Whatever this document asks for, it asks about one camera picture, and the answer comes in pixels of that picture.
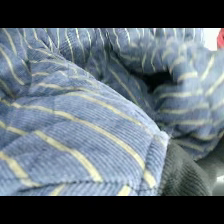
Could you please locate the blue striped shirt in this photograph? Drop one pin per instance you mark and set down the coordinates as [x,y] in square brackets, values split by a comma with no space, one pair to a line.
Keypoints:
[83,110]

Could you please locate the red garment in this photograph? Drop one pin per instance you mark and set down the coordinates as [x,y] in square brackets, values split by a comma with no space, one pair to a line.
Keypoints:
[221,38]

